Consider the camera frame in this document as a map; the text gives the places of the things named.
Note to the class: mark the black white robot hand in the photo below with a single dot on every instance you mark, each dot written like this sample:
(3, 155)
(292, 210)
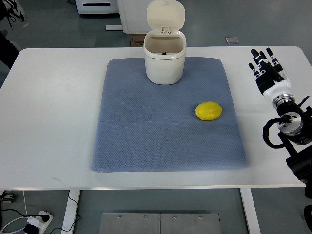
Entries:
(269, 74)

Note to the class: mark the yellow lemon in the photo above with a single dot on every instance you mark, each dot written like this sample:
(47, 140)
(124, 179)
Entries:
(208, 111)

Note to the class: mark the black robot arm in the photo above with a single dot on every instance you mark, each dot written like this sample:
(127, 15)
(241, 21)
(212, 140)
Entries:
(295, 133)

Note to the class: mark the white trash bin open lid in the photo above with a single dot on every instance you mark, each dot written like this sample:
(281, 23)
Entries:
(165, 45)

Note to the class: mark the grey floor socket plate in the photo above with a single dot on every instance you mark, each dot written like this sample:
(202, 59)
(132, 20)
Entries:
(231, 40)

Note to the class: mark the blue textured mat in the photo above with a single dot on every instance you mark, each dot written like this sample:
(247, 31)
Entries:
(145, 127)

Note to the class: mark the right white table leg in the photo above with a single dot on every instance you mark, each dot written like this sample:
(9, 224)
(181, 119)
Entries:
(250, 211)

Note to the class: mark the white table leg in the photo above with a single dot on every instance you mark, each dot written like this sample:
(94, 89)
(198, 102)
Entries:
(71, 215)
(250, 211)

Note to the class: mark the cardboard box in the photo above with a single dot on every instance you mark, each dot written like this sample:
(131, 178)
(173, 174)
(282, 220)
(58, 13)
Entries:
(137, 40)

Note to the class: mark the white cabinet base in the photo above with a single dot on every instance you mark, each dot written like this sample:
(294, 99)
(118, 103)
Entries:
(133, 16)

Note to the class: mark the white appliance with slot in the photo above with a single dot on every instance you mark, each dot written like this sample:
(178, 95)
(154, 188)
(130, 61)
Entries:
(97, 6)

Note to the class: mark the metal floor plate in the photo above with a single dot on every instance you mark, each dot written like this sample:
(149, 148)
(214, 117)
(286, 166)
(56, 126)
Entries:
(159, 223)

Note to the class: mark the left white table leg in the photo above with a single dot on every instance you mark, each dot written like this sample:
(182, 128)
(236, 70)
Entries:
(71, 215)

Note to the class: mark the white power strip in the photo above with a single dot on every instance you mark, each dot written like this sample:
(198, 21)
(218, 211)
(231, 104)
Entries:
(41, 221)

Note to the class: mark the caster wheel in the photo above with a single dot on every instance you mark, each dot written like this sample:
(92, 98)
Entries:
(7, 197)

